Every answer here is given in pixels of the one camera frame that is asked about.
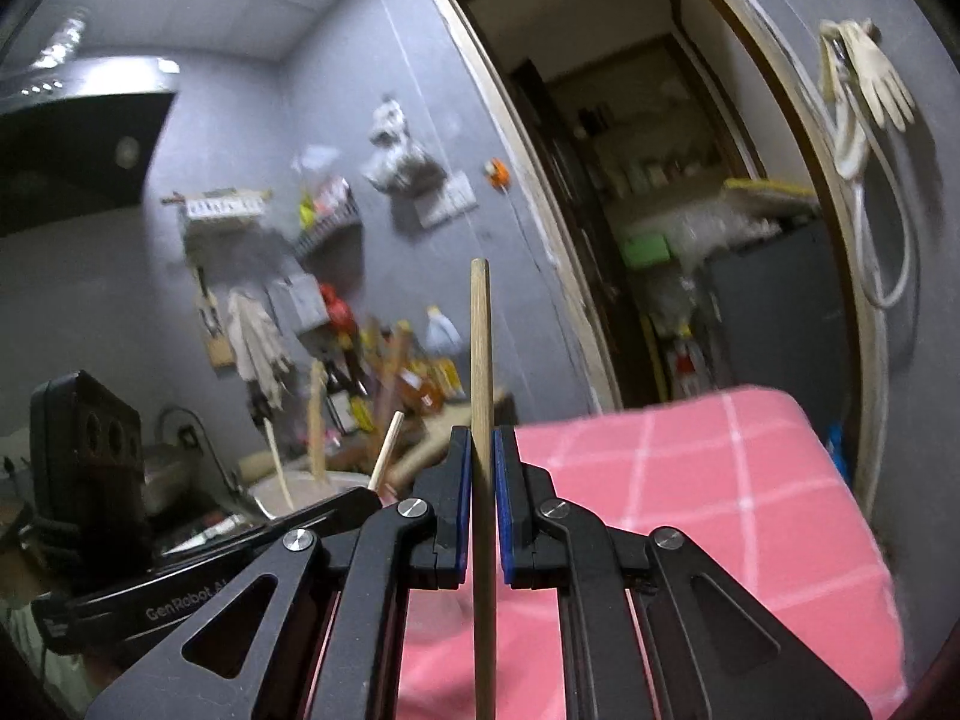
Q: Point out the green box on shelf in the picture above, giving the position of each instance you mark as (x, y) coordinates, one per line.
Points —
(645, 250)

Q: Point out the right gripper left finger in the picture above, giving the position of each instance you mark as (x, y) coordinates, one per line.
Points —
(418, 543)

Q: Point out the plastic bag on wall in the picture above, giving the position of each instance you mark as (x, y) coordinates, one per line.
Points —
(399, 167)

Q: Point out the pink checked tablecloth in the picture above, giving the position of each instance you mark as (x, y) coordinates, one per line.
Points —
(744, 475)

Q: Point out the white rubber gloves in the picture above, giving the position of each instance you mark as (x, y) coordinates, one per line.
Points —
(849, 44)

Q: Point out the white plastic utensil holder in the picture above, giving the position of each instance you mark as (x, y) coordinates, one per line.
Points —
(302, 489)

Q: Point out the dark grey cabinet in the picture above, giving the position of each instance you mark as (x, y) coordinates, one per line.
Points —
(781, 320)

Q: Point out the black range hood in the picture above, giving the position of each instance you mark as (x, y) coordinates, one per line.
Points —
(78, 139)

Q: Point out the short chopstick near left gripper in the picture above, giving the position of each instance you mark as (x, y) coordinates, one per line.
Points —
(386, 451)

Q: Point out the pale wooden chopstick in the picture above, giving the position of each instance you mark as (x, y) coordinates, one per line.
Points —
(316, 429)

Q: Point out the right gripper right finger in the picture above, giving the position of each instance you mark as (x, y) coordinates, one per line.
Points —
(550, 543)

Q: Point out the wall power socket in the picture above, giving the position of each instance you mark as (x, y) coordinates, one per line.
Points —
(453, 197)

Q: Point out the white wall rack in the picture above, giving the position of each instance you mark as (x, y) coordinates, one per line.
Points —
(220, 208)

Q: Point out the orange wall hook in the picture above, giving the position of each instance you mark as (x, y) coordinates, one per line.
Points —
(498, 175)

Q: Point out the hanging white towel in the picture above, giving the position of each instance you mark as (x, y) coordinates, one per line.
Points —
(260, 357)

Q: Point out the clear oil jug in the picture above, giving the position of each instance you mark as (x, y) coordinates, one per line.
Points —
(442, 339)

